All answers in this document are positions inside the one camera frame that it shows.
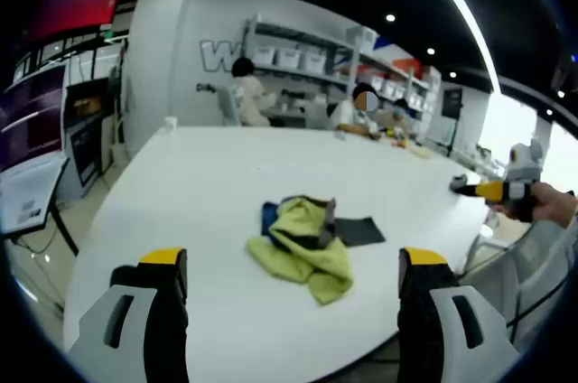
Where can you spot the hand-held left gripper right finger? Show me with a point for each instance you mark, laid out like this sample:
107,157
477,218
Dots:
447,333

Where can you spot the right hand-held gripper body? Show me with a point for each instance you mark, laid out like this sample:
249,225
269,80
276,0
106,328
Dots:
521,166

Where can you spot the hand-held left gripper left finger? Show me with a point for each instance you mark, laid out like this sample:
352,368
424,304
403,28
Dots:
135,333

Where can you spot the yellow-green garment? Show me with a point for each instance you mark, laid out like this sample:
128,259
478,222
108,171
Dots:
316,265

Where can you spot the dark grey cloth garment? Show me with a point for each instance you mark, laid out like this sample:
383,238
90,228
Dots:
326,225

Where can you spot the blue cloth garment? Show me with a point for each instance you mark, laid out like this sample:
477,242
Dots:
268,216

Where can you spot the person's right hand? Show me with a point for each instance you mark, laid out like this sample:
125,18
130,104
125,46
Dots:
555,204

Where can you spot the small dark grey object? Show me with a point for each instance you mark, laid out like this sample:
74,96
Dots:
459,184

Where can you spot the black sign board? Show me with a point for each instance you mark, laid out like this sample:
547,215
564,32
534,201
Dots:
452,103

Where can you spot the grey chair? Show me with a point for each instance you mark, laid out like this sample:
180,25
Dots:
537,274

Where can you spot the white slanted panel stand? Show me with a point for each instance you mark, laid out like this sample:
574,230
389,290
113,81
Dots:
27,195

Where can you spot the grey metal shelf rack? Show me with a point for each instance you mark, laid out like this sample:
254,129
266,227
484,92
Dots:
343,53

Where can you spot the black cabinet appliance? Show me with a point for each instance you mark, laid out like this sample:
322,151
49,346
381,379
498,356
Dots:
86,139

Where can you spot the small white cup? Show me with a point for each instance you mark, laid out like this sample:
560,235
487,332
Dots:
170,123

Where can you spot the large dark display screen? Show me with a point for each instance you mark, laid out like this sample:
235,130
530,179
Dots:
31,121

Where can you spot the row of white storage bins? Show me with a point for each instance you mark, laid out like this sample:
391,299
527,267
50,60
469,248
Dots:
289,58

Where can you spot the white chair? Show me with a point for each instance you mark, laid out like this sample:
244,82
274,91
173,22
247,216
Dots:
229,105

